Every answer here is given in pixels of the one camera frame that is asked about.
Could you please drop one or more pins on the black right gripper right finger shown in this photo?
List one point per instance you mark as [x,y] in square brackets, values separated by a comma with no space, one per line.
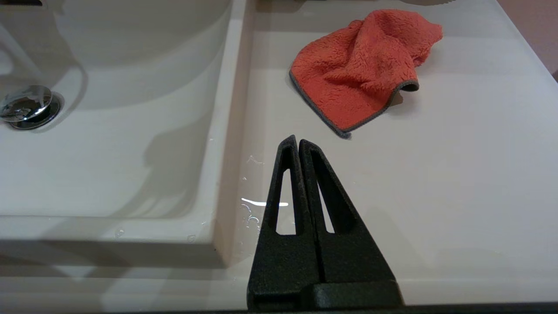
[357,266]

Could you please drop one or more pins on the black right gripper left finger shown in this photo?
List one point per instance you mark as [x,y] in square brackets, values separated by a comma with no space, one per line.
[283,270]

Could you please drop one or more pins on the orange microfibre cleaning cloth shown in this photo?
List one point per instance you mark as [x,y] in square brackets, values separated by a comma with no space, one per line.
[362,65]

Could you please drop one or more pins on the white wash basin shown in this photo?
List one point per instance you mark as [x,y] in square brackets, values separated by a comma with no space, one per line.
[130,174]

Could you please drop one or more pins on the chrome drain stopper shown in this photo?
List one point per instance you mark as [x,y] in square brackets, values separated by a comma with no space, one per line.
[26,107]

